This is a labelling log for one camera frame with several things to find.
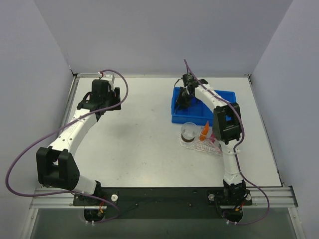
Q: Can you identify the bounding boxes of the clear cup brown band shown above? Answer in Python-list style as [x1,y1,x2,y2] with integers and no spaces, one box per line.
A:
[181,122,199,143]

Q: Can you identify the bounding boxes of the orange toothpaste tube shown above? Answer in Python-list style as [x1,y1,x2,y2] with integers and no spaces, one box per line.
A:
[199,121,209,141]

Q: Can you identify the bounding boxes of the clear textured acrylic stand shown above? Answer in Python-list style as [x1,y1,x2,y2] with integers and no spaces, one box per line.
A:
[196,126,221,155]

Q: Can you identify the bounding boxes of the pink toothbrush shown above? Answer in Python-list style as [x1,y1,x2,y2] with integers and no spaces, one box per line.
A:
[209,139,222,154]

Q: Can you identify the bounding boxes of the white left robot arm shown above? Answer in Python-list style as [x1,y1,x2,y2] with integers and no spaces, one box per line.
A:
[36,75,121,205]

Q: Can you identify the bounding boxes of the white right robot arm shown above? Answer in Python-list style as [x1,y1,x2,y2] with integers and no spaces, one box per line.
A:
[176,73,247,200]

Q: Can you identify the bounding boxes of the clear textured oval tray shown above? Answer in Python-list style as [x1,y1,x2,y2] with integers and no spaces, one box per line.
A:
[179,126,222,156]

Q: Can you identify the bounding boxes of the blue plastic divided bin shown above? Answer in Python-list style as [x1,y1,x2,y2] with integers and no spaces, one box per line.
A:
[171,86,237,125]

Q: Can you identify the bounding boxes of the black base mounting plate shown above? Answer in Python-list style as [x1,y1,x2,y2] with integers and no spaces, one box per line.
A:
[73,187,252,219]

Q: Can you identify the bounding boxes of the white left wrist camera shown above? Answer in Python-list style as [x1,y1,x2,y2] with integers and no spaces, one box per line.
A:
[98,72,115,89]

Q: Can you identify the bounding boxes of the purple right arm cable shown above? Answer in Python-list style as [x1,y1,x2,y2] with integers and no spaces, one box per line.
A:
[183,59,272,226]

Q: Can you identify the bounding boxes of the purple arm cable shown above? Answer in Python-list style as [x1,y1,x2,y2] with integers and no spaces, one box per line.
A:
[6,69,129,224]
[183,59,272,226]

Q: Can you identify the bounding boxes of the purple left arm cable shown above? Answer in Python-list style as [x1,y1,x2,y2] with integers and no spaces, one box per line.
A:
[6,69,129,224]

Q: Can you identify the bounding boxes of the aluminium frame rail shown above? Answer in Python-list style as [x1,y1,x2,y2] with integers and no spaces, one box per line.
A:
[248,186,298,208]

